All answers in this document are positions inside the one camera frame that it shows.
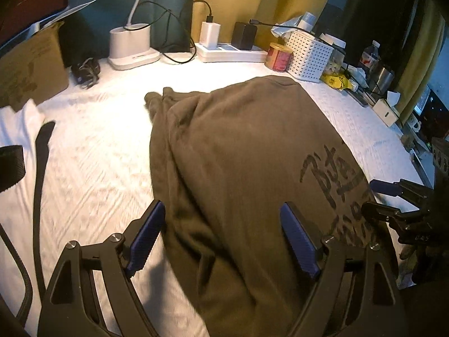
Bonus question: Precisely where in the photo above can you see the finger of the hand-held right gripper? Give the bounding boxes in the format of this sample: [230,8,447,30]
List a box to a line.
[361,201,427,232]
[370,178,434,204]

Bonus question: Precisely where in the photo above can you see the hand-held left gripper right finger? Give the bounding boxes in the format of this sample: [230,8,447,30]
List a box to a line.
[280,202,407,337]

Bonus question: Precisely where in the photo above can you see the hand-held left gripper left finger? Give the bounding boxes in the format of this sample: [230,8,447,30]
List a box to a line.
[38,199,166,337]

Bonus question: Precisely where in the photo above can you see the brown t-shirt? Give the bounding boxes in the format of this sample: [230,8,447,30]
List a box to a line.
[145,76,400,337]

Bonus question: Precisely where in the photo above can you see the small white box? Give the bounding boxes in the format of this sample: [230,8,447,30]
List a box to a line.
[372,98,400,127]

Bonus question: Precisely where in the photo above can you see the black computer case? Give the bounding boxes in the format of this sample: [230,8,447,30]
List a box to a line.
[421,91,449,141]

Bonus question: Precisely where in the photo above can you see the computer monitor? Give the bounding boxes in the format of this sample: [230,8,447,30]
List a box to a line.
[413,83,433,116]

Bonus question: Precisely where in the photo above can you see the white textured table cover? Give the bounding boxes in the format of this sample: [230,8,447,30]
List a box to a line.
[0,51,432,337]

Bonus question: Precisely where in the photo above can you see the steel tumbler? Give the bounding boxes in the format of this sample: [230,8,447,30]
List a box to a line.
[372,64,395,94]

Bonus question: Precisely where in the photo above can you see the yellow snack packet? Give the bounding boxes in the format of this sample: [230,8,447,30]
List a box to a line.
[321,72,360,90]

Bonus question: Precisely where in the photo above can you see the clear plastic bottle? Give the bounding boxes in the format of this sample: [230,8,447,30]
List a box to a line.
[361,40,381,74]

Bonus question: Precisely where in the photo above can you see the white perforated basket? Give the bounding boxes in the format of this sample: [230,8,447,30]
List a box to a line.
[288,30,334,83]

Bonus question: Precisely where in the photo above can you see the black webbing piece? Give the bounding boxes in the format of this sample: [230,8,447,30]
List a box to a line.
[0,145,26,193]

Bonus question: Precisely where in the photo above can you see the jar with white lid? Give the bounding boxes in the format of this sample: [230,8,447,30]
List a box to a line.
[319,33,348,74]

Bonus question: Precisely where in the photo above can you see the white cloth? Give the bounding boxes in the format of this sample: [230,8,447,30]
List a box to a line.
[0,98,48,197]

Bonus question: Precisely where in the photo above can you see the dark window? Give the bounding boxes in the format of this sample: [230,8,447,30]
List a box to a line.
[312,0,421,78]

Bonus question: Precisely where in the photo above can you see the white tissue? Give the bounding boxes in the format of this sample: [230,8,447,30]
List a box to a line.
[272,16,306,37]

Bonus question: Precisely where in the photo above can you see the white desk lamp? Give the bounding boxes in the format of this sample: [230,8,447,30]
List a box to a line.
[108,0,161,70]

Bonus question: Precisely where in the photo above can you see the white power strip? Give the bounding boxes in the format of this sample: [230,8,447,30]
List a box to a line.
[194,42,269,63]

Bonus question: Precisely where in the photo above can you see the black charger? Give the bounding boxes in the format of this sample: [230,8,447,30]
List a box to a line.
[232,22,256,50]

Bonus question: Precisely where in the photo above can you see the cardboard box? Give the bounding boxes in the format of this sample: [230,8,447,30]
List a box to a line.
[0,21,70,113]

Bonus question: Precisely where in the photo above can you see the white charger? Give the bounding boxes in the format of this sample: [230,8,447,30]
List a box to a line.
[201,22,221,48]

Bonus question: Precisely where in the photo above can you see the thick black cable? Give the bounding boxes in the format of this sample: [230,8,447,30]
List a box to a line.
[0,223,34,324]

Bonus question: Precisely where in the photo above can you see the black strap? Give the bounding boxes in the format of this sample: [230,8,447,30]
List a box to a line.
[33,121,56,288]

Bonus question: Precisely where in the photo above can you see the black cable bundle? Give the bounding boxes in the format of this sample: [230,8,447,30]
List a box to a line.
[71,57,101,88]

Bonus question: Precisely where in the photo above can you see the black lamp cable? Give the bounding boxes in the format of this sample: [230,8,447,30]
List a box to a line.
[131,0,214,64]

